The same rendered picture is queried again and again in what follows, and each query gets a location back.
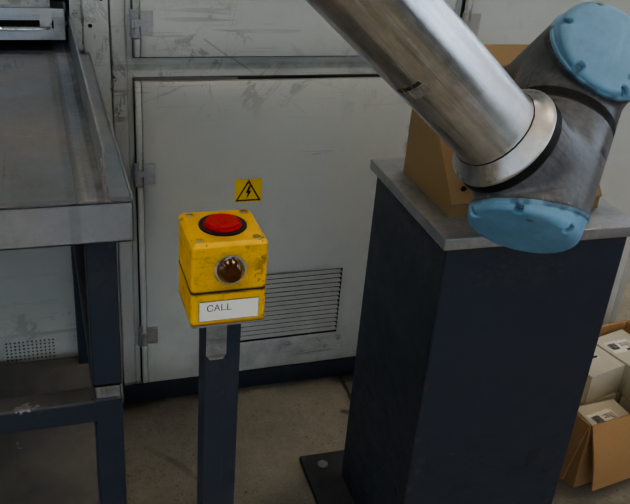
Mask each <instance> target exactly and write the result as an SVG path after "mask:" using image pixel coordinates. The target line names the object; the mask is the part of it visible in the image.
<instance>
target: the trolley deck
mask: <svg viewBox="0 0 630 504"><path fill-rule="evenodd" d="M80 57H81V61H82V65H83V69H84V72H85V76H86V80H87V84H88V88H89V92H90V95H91V99H92V103H93V107H94V111H95V115H96V118H97V122H98V126H99V130H100V134H101V137H102V141H103V145H104V149H105V168H106V181H107V185H108V189H109V193H110V197H111V202H105V203H88V204H77V198H76V192H75V186H74V180H73V173H72V167H71V161H70V155H69V149H68V143H67V136H66V130H65V124H64V118H63V112H62V105H61V99H60V93H59V87H58V81H57V75H56V68H55V62H54V56H53V55H0V251H5V250H18V249H32V248H45V247H59V246H72V245H86V244H99V243H113V242H126V241H135V236H134V201H133V195H132V192H131V189H130V185H129V182H128V179H127V175H126V172H125V169H124V165H123V162H122V159H121V155H120V152H119V149H118V145H117V142H116V139H115V135H114V132H113V129H112V125H111V122H110V119H109V115H108V112H107V109H106V105H105V102H104V99H103V95H102V92H101V89H100V85H99V82H98V79H97V75H96V72H95V69H94V65H93V62H92V59H91V55H90V53H88V55H80Z"/></svg>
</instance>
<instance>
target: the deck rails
mask: <svg viewBox="0 0 630 504"><path fill-rule="evenodd" d="M69 33H70V49H71V53H53V56H54V62H55V68H56V75H57V81H58V87H59V93H60V99H61V105H62V112H63V118H64V124H65V130H66V136H67V143H68V149H69V155H70V161H71V167H72V173H73V180H74V186H75V192H76V198H77V204H88V203H105V202H111V197H110V193H109V189H108V185H107V181H106V168H105V149H104V145H103V141H102V137H101V134H100V130H99V126H98V122H97V118H96V115H95V111H94V107H93V103H92V99H91V95H90V92H89V88H88V84H87V80H86V76H85V72H84V69H83V65H82V61H81V57H80V53H79V49H78V46H77V42H76V38H75V34H74V30H73V27H72V23H71V19H70V18H69Z"/></svg>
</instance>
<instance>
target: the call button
mask: <svg viewBox="0 0 630 504"><path fill-rule="evenodd" d="M203 225H204V226H205V227H206V228H207V229H209V230H211V231H215V232H232V231H236V230H238V229H239V228H240V227H241V226H242V222H241V221H240V220H239V219H238V218H237V217H236V216H234V215H231V214H225V213H218V214H213V215H210V216H209V217H207V218H206V219H205V220H204V222H203Z"/></svg>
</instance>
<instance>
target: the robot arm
mask: <svg viewBox="0 0 630 504"><path fill-rule="evenodd" d="M306 1H307V2H308V3H309V4H310V5H311V6H312V7H313V8H314V9H315V10H316V11H317V12H318V13H319V14H320V15H321V16H322V17H323V19H324V20H325V21H326V22H327V23H328V24H329V25H330V26H331V27H332V28H333V29H334V30H335V31H336V32H337V33H338V34H339V35H340V36H341V37H342V38H343V39H344V40H345V41H346V42H347V43H348V44H349V45H350V46H351V47H352V48H353V49H354V50H355V51H356V52H357V53H358V54H359V55H360V56H361V57H362V58H363V59H364V60H365V61H366V62H367V63H368V64H369V65H370V66H371V67H372V68H373V69H374V70H375V71H376V72H377V73H378V74H379V75H380V76H381V78H382V79H383V80H384V81H385V82H386V83H387V84H388V85H389V86H390V87H391V88H392V89H393V90H394V91H395V92H396V93H397V94H398V95H399V96H400V97H401V98H402V99H403V100H404V101H405V102H406V103H407V104H408V105H409V106H410V107H411V108H412V109H413V110H414V111H415V112H416V113H417V114H418V115H419V116H420V117H421V118H422V119H423V120H424V121H425V122H426V123H427V124H428V125H429V126H430V127H431V128H432V129H433V130H434V131H435V132H436V133H437V134H438V136H439V137H440V138H441V139H442V140H443V141H444V142H445V143H446V144H447V145H448V146H449V147H450V148H451V149H452V150H453V155H452V164H453V169H454V172H455V173H456V175H457V177H458V178H459V179H460V180H461V181H462V182H463V183H464V184H465V185H466V186H467V187H468V188H469V189H470V190H471V191H472V192H473V198H472V200H471V203H470V204H469V206H468V214H467V219H468V222H469V224H470V226H471V227H472V228H473V229H474V230H475V231H476V232H477V233H479V234H481V235H482V236H483V237H484V238H486V239H488V240H490V241H492V242H494V243H496V244H499V245H501V246H504V247H507V248H511V249H515V250H519V251H525V252H531V253H558V252H563V251H566V250H567V249H571V248H572V247H574V246H575V245H576V244H577V243H578V242H579V241H580V239H581V237H582V234H583V232H584V229H585V227H586V225H587V224H588V223H589V221H590V214H591V210H592V207H593V204H594V201H595V197H596V194H597V191H598V188H599V184H600V181H601V178H602V175H603V171H604V168H605V165H606V162H607V158H608V155H609V152H610V149H611V145H612V142H613V138H614V135H615V132H616V129H617V125H618V122H619V119H620V115H621V113H622V110H623V109H624V107H625V106H626V105H627V104H628V103H629V102H630V16H628V15H627V14H626V13H624V12H623V11H621V10H619V9H617V8H615V7H613V6H611V5H608V4H605V3H595V2H584V3H580V4H577V5H575V6H573V7H571V8H570V9H569V10H567V11H566V12H565V13H563V14H561V15H559V16H558V17H556V18H555V19H554V21H553V22H552V23H551V24H550V25H549V26H548V27H547V28H546V29H545V30H544V31H543V32H542V33H541V34H540V35H539V36H538V37H537V38H536V39H535V40H534V41H533V42H532V43H531V44H530V45H528V46H527V47H526V48H525V49H524V50H523V51H522V52H521V53H520V54H519V55H518V56H517V57H516V58H515V59H514V60H513V61H512V62H511V63H510V64H507V65H502V66H501V65H500V63H499V62H498V61H497V60H496V59H495V58H494V56H493V55H492V54H491V53H490V52H489V50H488V49H487V48H486V47H485V46H484V44H483V43H482V42H481V41H480V40H479V39H478V37H477V36H476V35H475V34H474V33H473V31H472V30H471V29H470V28H469V27H468V25H467V24H466V23H465V22H464V21H463V20H462V18H461V17H460V16H459V15H458V14H457V12H456V11H455V10H454V9H453V8H452V6H451V5H450V4H449V3H448V2H447V1H446V0H306Z"/></svg>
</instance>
